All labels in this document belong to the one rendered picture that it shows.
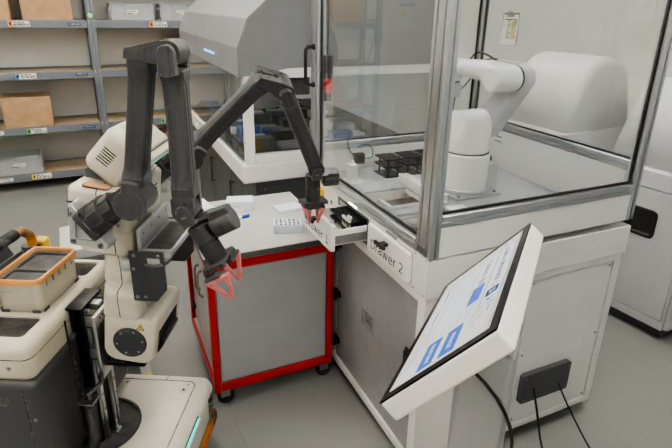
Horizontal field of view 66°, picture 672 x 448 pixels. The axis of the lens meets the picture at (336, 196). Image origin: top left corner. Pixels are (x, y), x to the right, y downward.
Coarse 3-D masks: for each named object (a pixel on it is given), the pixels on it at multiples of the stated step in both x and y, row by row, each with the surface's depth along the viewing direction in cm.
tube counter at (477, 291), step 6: (486, 276) 121; (480, 282) 120; (474, 288) 120; (480, 288) 116; (474, 294) 116; (480, 294) 112; (468, 300) 116; (474, 300) 112; (468, 306) 112; (474, 306) 108; (468, 312) 108; (462, 318) 108
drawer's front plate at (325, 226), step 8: (304, 216) 221; (304, 224) 222; (312, 224) 213; (320, 224) 205; (328, 224) 197; (312, 232) 214; (328, 232) 198; (320, 240) 207; (328, 240) 199; (328, 248) 200
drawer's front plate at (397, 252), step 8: (368, 224) 198; (368, 232) 199; (376, 232) 193; (384, 232) 190; (368, 240) 200; (384, 240) 188; (392, 240) 184; (368, 248) 201; (376, 248) 195; (392, 248) 183; (400, 248) 178; (376, 256) 195; (392, 256) 184; (400, 256) 179; (408, 256) 174; (392, 264) 185; (400, 264) 179; (408, 264) 175; (408, 272) 176; (408, 280) 177
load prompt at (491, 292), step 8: (512, 248) 124; (504, 256) 123; (496, 264) 123; (504, 264) 117; (496, 272) 117; (504, 272) 112; (496, 280) 112; (488, 288) 111; (496, 288) 107; (488, 296) 106; (496, 296) 102; (480, 304) 106
